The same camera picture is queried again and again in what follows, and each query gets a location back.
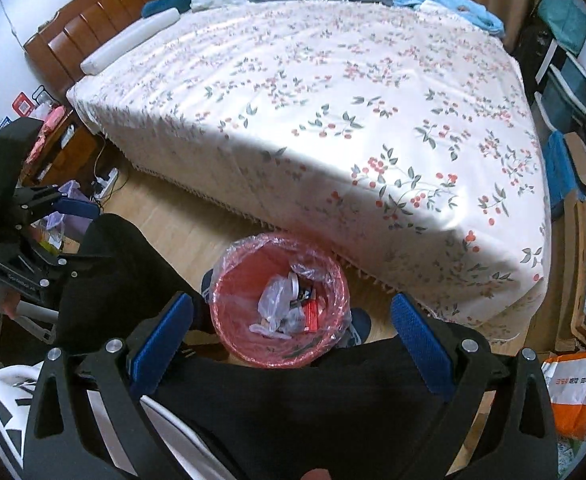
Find light blue cloth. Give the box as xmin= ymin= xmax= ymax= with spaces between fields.
xmin=392 ymin=0 xmax=506 ymax=37

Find pink item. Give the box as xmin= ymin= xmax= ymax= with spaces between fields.
xmin=24 ymin=106 xmax=70 ymax=162

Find dark teal cloth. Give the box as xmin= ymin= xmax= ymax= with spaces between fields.
xmin=141 ymin=0 xmax=197 ymax=19

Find clear plastic bag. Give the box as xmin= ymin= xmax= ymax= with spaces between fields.
xmin=249 ymin=274 xmax=307 ymax=337

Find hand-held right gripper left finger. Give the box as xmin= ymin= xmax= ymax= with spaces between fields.
xmin=23 ymin=291 xmax=196 ymax=480

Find wooden headboard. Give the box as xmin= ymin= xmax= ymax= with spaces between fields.
xmin=23 ymin=0 xmax=207 ymax=107

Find white chair frame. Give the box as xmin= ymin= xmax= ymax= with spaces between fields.
xmin=14 ymin=301 xmax=60 ymax=344

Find clear plastic bin liner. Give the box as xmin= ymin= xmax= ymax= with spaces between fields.
xmin=202 ymin=232 xmax=353 ymax=361

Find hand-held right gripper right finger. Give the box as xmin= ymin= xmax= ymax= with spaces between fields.
xmin=390 ymin=291 xmax=560 ymax=480

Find white power strip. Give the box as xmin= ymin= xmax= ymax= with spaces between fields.
xmin=92 ymin=166 xmax=120 ymax=199

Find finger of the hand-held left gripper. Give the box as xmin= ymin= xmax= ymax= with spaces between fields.
xmin=22 ymin=239 xmax=117 ymax=289
xmin=16 ymin=184 xmax=102 ymax=222

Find red plastic bin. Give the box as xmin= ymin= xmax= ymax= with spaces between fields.
xmin=208 ymin=232 xmax=351 ymax=367

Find wooden nightstand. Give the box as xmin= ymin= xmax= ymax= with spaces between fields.
xmin=20 ymin=105 xmax=102 ymax=197

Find white printed shirt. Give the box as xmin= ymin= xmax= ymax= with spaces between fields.
xmin=0 ymin=360 xmax=234 ymax=480

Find person's black pants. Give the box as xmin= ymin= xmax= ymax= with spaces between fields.
xmin=54 ymin=211 xmax=500 ymax=480

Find purple plastic bag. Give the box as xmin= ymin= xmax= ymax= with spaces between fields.
xmin=40 ymin=179 xmax=82 ymax=232

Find white bolster pillow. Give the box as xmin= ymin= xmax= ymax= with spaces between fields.
xmin=80 ymin=7 xmax=182 ymax=76

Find black suitcase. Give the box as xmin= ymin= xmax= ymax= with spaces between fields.
xmin=514 ymin=19 xmax=560 ymax=107

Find teal bag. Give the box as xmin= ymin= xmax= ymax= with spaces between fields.
xmin=542 ymin=0 xmax=586 ymax=57

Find cardboard box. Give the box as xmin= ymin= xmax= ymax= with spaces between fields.
xmin=554 ymin=131 xmax=586 ymax=352

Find floral bedspread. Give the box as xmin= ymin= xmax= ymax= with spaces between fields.
xmin=67 ymin=0 xmax=552 ymax=347

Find orange white bag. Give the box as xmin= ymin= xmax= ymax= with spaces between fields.
xmin=539 ymin=349 xmax=586 ymax=444

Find red white box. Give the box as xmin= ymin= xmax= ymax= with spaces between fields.
xmin=12 ymin=90 xmax=37 ymax=117

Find blue grey sock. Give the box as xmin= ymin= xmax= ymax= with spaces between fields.
xmin=342 ymin=309 xmax=375 ymax=350

